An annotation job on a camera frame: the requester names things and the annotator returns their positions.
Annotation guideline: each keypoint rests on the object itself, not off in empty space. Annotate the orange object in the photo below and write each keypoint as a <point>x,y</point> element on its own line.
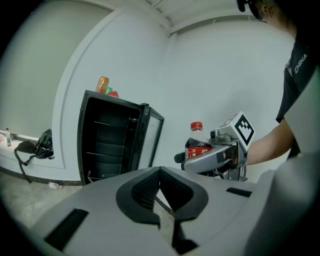
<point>102,85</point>

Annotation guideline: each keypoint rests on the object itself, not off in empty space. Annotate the dark bottle with red cap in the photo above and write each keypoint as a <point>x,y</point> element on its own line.
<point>197,142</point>

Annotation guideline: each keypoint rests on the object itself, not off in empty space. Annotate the person's right hand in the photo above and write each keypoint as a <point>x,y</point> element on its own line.
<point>228,157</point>

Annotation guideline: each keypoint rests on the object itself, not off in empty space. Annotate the black head camera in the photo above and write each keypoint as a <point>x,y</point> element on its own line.
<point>242,5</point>

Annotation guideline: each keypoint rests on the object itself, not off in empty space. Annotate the small clear bottle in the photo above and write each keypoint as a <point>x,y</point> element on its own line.
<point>8,137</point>

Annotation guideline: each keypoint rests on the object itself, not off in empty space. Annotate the person's right forearm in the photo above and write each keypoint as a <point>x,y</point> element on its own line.
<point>270,145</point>

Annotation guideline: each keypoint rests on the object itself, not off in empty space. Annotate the red item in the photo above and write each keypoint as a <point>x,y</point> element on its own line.
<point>113,94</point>

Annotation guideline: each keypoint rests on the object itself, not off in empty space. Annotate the black cabinet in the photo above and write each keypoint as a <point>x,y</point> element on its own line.
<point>110,140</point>

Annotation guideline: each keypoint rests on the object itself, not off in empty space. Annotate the person's head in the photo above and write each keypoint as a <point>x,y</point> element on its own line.
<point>275,15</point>

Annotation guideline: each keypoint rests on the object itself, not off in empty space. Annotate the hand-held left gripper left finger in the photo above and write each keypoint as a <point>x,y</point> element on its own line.
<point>100,200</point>

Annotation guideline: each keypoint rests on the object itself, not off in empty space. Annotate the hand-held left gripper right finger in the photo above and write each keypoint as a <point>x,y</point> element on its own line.
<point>215,207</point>

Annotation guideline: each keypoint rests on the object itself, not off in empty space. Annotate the person in black shirt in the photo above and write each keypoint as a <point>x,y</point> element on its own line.
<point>300,75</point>

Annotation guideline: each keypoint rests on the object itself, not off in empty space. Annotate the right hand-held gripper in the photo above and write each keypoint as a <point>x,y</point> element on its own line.
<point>243,130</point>

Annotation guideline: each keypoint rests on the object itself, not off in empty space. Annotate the crumpled white wrapper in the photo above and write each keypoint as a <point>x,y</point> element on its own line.
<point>53,185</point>

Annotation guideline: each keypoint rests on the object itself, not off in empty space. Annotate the black shoulder bag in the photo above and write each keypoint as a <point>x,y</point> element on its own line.
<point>45,147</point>

